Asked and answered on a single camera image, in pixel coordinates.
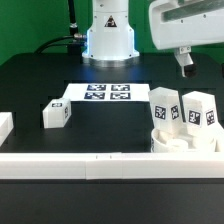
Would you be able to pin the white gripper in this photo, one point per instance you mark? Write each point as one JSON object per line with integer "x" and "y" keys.
{"x": 181, "y": 25}

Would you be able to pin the white round stool seat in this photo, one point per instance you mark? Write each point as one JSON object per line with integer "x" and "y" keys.
{"x": 162, "y": 142}

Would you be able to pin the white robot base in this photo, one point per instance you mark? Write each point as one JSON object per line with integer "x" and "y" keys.
{"x": 110, "y": 39}

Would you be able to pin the white marker sheet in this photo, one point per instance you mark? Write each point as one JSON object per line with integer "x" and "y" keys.
{"x": 124, "y": 92}

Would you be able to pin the white front barrier rail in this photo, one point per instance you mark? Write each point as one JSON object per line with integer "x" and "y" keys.
{"x": 86, "y": 166}

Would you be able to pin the white left barrier rail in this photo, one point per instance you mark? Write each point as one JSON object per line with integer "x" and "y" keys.
{"x": 6, "y": 125}

